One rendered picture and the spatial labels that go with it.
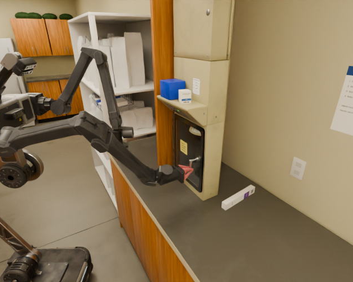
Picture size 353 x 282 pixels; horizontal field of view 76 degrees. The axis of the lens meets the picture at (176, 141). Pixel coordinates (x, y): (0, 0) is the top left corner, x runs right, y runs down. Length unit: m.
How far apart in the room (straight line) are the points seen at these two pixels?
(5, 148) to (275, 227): 1.25
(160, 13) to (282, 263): 1.31
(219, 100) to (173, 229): 0.67
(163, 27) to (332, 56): 0.81
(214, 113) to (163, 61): 0.44
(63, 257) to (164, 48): 1.73
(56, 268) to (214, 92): 1.70
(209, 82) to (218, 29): 0.22
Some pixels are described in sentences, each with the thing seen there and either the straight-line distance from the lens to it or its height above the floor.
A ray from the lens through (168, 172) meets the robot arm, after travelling 1.10.
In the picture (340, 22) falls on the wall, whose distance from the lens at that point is 1.22.
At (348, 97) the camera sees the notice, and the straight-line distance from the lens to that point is 1.20.
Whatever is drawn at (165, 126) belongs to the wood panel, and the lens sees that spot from 1.44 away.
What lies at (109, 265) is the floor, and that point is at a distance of 2.33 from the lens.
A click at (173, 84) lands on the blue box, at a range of 1.19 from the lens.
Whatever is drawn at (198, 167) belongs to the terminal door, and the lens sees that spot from 1.27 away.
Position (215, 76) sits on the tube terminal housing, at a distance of 1.09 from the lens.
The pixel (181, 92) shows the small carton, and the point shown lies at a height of 1.56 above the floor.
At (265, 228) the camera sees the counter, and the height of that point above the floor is 0.94.
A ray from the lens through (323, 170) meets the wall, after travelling 1.32.
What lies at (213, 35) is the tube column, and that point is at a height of 1.81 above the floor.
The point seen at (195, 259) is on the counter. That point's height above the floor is 0.94.
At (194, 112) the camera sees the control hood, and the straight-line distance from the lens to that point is 1.06.
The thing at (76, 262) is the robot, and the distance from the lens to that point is 2.11.
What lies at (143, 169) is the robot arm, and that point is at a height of 1.24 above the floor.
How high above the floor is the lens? 1.81
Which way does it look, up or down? 25 degrees down
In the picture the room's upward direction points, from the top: straight up
